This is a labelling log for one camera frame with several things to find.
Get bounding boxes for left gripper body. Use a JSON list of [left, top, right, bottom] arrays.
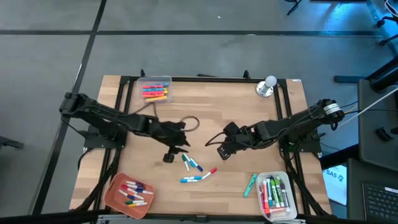
[[149, 119, 188, 164]]

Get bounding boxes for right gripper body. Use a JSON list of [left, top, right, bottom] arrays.
[[216, 121, 268, 161]]

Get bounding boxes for mint green highlighter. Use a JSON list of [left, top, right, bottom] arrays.
[[243, 173, 259, 198]]

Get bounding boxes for teal whiteboard marker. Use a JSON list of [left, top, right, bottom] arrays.
[[266, 177, 274, 207]]

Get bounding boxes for clear plastic bin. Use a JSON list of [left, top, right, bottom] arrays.
[[136, 75, 173, 105]]

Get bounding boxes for red whiteboard marker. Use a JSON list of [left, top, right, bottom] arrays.
[[262, 179, 271, 216]]

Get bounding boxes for green whiteboard marker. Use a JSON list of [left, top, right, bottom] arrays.
[[270, 177, 280, 208], [275, 176, 285, 208]]

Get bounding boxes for white translucent plastic bin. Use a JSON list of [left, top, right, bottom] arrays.
[[255, 170, 299, 222]]

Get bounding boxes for light bulb on silver base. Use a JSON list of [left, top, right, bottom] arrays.
[[256, 75, 277, 98]]

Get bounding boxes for terracotta plastic tray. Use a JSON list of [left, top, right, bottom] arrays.
[[104, 172, 155, 220]]

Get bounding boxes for white box blue print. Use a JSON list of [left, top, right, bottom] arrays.
[[322, 164, 348, 206]]

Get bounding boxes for dark grey side table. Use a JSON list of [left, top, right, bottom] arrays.
[[357, 79, 398, 172]]

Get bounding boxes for black chair base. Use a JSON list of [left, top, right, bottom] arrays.
[[285, 0, 303, 16]]

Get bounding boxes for small black desk item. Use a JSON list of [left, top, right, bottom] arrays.
[[374, 127, 395, 143]]

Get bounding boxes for black crossbar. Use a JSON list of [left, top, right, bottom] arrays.
[[0, 210, 398, 224]]

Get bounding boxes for black laptop keyboard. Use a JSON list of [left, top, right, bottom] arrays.
[[362, 182, 398, 224]]

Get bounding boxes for black stand base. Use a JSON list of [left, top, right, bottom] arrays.
[[334, 57, 398, 93]]

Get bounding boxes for black chair leg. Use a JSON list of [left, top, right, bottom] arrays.
[[0, 136, 25, 151]]

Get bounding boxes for black office chair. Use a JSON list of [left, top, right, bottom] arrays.
[[375, 15, 398, 47]]

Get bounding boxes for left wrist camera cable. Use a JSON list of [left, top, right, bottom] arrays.
[[136, 101, 201, 133]]

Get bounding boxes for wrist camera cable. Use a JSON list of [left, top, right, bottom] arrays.
[[136, 101, 201, 133], [204, 131, 227, 147]]

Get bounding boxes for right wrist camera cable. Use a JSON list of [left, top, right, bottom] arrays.
[[204, 131, 227, 147]]

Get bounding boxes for white cable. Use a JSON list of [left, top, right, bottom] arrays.
[[357, 86, 398, 116]]

